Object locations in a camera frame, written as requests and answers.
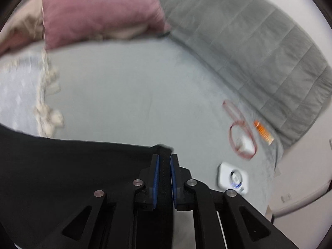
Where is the white plug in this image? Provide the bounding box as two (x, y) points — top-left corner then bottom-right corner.
(237, 136), (256, 153)

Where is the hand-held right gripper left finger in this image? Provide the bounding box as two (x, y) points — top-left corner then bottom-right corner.
(34, 154), (160, 249)

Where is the pink pillow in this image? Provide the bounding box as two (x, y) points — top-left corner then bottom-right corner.
(41, 0), (172, 51)

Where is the grey checked fringed blanket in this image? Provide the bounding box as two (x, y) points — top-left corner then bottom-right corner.
(0, 49), (65, 138)

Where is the red cable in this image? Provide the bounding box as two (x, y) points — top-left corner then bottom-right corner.
(222, 100), (257, 160)

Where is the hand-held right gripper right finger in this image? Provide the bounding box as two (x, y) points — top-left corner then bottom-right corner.
(170, 154), (301, 249)

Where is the black garment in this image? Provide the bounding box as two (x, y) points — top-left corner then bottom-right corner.
(0, 123), (174, 249)

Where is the orange tube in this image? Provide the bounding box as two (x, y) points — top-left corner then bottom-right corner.
(253, 120), (275, 146)

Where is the grey quilted headboard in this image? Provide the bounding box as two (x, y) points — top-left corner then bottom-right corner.
(150, 0), (332, 149)

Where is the grey bed sheet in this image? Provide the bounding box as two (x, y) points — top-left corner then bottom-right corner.
(0, 35), (284, 249)

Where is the white square charger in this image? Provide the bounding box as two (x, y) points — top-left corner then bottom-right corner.
(216, 162), (249, 194)

